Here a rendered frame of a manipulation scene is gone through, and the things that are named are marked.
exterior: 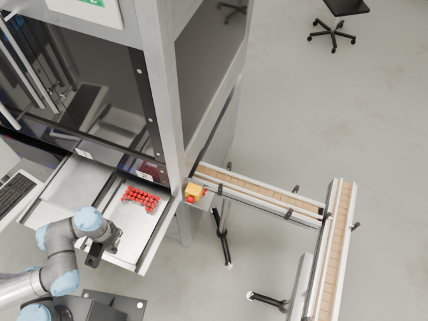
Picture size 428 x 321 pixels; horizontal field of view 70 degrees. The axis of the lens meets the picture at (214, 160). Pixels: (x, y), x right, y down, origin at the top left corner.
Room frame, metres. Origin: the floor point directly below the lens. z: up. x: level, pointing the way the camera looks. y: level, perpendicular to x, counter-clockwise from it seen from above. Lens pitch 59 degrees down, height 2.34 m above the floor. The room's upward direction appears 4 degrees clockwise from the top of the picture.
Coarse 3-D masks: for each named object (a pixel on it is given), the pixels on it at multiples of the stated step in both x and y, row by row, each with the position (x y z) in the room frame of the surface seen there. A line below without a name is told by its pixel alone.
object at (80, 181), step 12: (72, 156) 0.85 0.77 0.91; (72, 168) 0.78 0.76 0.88; (84, 168) 0.79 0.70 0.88; (96, 168) 0.79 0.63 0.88; (108, 168) 0.80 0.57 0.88; (60, 180) 0.71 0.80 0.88; (72, 180) 0.71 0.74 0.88; (84, 180) 0.72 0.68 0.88; (96, 180) 0.72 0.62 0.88; (108, 180) 0.72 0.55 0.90; (48, 192) 0.63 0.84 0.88; (60, 192) 0.64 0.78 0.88; (72, 192) 0.64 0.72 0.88; (84, 192) 0.65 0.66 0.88; (96, 192) 0.65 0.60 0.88; (60, 204) 0.57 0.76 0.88; (72, 204) 0.58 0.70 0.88; (84, 204) 0.58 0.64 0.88
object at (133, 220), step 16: (112, 208) 0.57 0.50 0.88; (128, 208) 0.57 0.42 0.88; (144, 208) 0.58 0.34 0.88; (160, 208) 0.58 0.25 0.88; (128, 224) 0.49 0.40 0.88; (144, 224) 0.50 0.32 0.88; (128, 240) 0.41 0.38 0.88; (144, 240) 0.42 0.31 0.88; (112, 256) 0.33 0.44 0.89; (128, 256) 0.34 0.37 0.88
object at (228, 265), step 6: (210, 210) 0.95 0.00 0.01; (216, 210) 0.92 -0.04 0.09; (216, 216) 0.86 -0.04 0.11; (216, 222) 0.81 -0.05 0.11; (222, 234) 0.71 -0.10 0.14; (222, 240) 0.67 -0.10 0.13; (222, 246) 0.63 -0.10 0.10; (228, 252) 0.59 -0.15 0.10; (228, 258) 0.56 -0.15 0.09; (228, 264) 0.52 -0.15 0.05
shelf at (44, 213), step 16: (64, 160) 0.83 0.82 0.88; (128, 176) 0.76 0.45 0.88; (112, 192) 0.66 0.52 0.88; (160, 192) 0.67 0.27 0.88; (48, 208) 0.55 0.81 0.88; (176, 208) 0.59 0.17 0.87; (32, 224) 0.46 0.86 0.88; (80, 240) 0.40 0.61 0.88; (160, 240) 0.42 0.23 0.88; (144, 272) 0.27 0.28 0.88
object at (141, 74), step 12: (132, 48) 0.66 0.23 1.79; (132, 60) 0.67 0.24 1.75; (144, 60) 0.66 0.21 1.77; (144, 72) 0.66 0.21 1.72; (144, 84) 0.66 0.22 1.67; (144, 96) 0.66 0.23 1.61; (144, 108) 0.67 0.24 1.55; (156, 120) 0.66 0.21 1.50; (156, 132) 0.66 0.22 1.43; (156, 144) 0.66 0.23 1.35; (156, 156) 0.67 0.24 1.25
